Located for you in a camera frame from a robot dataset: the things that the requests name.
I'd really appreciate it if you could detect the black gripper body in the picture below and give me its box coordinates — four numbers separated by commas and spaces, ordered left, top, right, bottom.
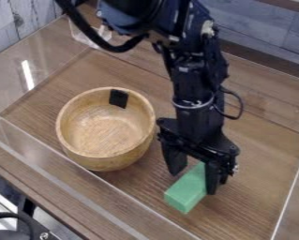
157, 105, 241, 175

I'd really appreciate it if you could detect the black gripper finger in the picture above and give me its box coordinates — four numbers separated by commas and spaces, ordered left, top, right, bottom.
206, 160, 229, 195
162, 141, 189, 176

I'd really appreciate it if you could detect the green rectangular stick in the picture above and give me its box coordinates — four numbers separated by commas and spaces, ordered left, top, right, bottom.
165, 163, 207, 214

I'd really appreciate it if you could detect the wooden bowl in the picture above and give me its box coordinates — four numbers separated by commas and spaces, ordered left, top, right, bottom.
55, 86, 155, 172

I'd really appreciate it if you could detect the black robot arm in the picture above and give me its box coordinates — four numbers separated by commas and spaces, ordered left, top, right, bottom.
55, 0, 241, 195

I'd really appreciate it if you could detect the black square pad in bowl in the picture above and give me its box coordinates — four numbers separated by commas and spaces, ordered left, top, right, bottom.
110, 89, 130, 109

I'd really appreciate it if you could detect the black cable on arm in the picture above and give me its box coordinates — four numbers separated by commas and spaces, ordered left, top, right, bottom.
213, 86, 245, 121

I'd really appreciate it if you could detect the clear acrylic enclosure wall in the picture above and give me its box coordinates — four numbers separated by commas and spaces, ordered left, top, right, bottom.
0, 11, 299, 240

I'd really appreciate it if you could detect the clear acrylic corner bracket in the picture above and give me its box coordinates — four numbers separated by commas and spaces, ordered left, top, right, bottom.
70, 21, 111, 50

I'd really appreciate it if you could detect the black metal table frame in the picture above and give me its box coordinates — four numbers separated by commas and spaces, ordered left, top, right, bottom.
0, 198, 62, 240

